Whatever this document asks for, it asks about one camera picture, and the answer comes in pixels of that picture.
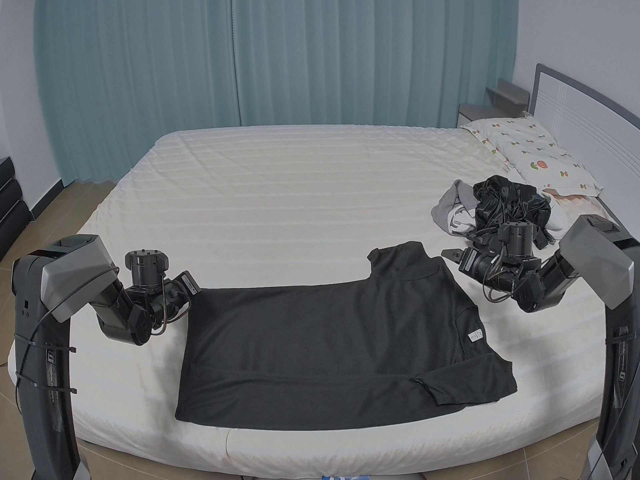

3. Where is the black long-sleeved top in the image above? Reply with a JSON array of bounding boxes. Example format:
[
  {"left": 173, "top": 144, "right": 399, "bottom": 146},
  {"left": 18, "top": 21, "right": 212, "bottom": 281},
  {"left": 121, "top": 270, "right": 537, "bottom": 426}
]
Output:
[{"left": 174, "top": 241, "right": 518, "bottom": 431}]

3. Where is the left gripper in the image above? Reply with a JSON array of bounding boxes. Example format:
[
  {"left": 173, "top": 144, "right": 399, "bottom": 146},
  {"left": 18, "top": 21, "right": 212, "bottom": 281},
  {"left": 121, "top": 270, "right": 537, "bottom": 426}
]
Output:
[{"left": 169, "top": 269, "right": 202, "bottom": 305}]

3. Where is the blue-green curtain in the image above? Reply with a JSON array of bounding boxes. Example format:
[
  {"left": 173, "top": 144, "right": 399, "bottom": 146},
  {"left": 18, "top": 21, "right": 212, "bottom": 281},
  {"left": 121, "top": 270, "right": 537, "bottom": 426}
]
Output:
[
  {"left": 230, "top": 0, "right": 519, "bottom": 130},
  {"left": 34, "top": 0, "right": 238, "bottom": 186}
]

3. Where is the pile of clothes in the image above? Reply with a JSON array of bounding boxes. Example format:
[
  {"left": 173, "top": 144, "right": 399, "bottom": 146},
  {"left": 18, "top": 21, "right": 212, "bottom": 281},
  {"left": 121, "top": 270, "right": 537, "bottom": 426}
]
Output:
[{"left": 431, "top": 174, "right": 568, "bottom": 251}]

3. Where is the black chest of drawers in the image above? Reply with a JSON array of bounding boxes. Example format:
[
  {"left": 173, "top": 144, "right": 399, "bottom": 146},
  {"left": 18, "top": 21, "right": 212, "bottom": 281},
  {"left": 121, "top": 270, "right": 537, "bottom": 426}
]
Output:
[{"left": 0, "top": 156, "right": 35, "bottom": 261}]

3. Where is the white printed pillow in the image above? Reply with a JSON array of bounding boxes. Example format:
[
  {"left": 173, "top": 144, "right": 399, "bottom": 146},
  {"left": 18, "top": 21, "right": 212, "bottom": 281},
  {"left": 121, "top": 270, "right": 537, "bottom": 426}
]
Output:
[{"left": 460, "top": 116, "right": 603, "bottom": 198}]

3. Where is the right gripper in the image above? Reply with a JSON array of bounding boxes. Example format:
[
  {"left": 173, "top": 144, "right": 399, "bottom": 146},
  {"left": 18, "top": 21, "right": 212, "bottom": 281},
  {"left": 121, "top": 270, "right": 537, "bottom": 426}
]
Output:
[{"left": 440, "top": 247, "right": 501, "bottom": 281}]

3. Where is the grey bedside table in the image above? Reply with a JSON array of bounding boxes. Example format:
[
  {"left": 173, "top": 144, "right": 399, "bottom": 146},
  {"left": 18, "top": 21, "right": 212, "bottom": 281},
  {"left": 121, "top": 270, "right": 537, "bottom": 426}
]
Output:
[{"left": 457, "top": 79, "right": 531, "bottom": 129}]

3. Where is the bed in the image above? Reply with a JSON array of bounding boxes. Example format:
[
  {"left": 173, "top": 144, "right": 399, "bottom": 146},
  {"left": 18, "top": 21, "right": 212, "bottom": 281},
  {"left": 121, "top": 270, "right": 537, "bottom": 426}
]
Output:
[{"left": 6, "top": 63, "right": 640, "bottom": 475}]

